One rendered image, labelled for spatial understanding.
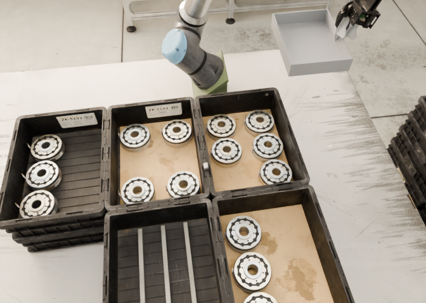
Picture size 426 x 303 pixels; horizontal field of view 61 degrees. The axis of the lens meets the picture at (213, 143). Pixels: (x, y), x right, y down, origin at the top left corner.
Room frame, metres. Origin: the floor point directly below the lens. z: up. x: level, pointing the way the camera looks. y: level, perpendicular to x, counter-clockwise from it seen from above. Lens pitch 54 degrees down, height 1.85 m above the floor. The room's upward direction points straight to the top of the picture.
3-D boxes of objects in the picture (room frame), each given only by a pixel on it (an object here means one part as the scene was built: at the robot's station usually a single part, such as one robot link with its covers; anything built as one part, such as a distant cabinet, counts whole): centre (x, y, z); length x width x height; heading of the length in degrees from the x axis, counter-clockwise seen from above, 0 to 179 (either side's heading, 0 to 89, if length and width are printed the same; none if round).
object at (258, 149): (0.71, -0.19, 0.86); 0.10 x 0.10 x 0.01
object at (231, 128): (0.80, -0.03, 0.86); 0.10 x 0.10 x 0.01
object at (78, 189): (0.61, 0.48, 0.87); 0.40 x 0.30 x 0.11; 9
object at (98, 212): (0.61, 0.48, 0.92); 0.40 x 0.30 x 0.02; 9
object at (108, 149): (0.65, 0.18, 0.92); 0.40 x 0.30 x 0.02; 9
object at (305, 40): (1.00, -0.33, 1.07); 0.27 x 0.20 x 0.05; 7
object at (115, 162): (0.65, 0.18, 0.87); 0.40 x 0.30 x 0.11; 9
